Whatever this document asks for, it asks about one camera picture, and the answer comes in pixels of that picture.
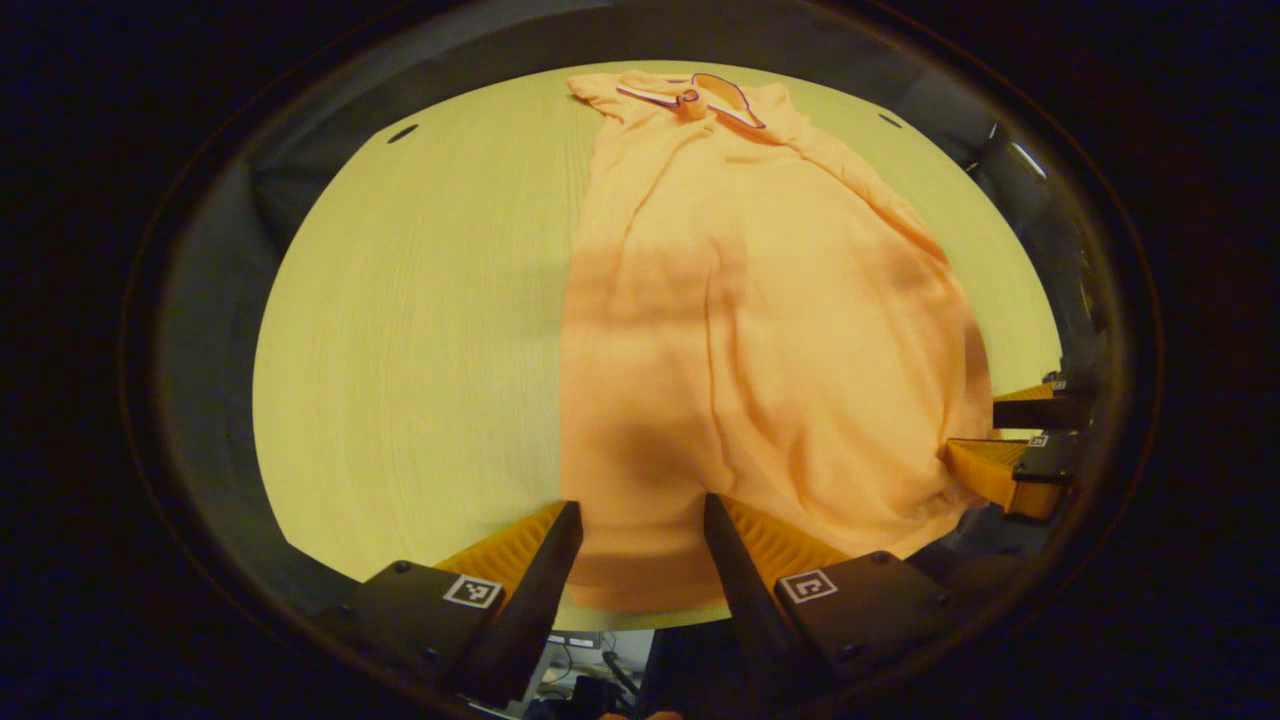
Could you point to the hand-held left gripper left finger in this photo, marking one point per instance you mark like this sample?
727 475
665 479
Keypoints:
535 600

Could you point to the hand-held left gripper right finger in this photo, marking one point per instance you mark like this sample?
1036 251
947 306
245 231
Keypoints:
745 590

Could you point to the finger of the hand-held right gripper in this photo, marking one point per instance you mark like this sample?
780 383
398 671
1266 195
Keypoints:
1040 412
1000 470

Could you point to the orange T-shirt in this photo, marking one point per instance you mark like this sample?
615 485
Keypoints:
750 350

